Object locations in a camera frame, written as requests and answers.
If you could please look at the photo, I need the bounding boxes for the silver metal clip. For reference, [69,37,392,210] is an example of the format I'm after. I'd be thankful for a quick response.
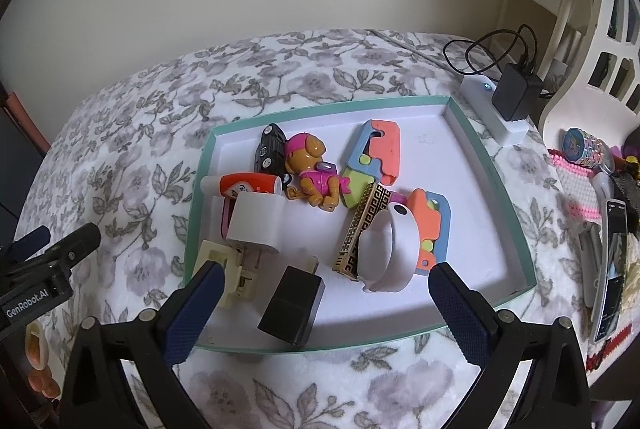
[579,221,604,310]

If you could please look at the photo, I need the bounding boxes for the black charger cube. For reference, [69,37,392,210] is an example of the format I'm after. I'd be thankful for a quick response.
[257,256,326,349]

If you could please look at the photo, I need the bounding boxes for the white lattice headboard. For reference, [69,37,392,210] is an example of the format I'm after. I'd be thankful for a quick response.
[537,0,640,146]

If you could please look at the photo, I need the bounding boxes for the grey floral blanket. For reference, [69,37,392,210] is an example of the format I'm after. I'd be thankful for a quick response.
[10,29,622,429]

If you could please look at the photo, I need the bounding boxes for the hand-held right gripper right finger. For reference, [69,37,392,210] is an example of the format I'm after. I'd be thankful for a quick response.
[428,261,593,429]

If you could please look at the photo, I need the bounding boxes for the orange toy tube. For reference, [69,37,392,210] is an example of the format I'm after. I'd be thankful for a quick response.
[200,172,285,200]

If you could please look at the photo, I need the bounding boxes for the black yellow toy robot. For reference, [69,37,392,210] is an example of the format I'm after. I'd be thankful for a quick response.
[607,154,640,191]

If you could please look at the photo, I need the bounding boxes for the pink smartwatch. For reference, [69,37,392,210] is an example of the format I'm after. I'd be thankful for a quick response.
[209,196,236,240]

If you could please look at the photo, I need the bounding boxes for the black toy car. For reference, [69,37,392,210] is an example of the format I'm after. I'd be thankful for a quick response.
[252,123,289,175]

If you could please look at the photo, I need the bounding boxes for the dark cabinet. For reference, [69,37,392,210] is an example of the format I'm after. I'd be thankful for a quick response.
[0,79,52,221]

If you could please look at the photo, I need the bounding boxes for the black cable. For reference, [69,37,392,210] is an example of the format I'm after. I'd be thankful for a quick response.
[442,24,541,78]

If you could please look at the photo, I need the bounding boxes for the blue-faced metal wristwatch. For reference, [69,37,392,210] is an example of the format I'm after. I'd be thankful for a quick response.
[562,128,614,170]

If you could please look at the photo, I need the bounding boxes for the white power strip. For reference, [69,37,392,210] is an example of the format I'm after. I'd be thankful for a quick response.
[460,75,530,146]

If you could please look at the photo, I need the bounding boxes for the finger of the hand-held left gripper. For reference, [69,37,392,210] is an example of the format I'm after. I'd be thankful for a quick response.
[47,222,102,271]
[12,225,52,261]

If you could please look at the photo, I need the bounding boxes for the gold patterned bar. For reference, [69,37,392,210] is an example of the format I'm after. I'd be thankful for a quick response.
[332,182,396,283]

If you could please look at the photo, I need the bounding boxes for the colourful folding toy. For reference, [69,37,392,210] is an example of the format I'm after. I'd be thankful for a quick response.
[341,119,403,210]
[400,189,452,278]

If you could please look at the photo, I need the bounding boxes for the person's left hand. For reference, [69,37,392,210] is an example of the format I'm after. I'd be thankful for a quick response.
[24,320,59,404]

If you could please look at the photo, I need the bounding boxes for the white smartwatch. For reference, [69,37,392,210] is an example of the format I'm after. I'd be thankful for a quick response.
[357,203,419,294]

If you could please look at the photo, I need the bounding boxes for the teal cardboard tray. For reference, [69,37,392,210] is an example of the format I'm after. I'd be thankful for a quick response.
[186,95,539,353]

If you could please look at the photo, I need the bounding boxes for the pink white beaded bag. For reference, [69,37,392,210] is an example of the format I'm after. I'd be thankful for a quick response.
[547,149,606,223]

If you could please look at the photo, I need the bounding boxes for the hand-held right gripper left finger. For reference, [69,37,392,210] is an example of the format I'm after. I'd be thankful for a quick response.
[59,260,227,429]

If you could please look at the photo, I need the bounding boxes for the black power adapter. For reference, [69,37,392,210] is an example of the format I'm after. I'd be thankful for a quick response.
[492,63,545,123]

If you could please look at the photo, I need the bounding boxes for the brown pink dog toy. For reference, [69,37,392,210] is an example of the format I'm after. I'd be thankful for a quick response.
[283,132,351,213]

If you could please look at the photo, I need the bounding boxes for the black white handheld device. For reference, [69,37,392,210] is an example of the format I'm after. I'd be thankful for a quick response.
[589,198,630,345]

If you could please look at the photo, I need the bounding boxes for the white charger cube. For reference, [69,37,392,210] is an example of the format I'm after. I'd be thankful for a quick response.
[227,192,285,271]

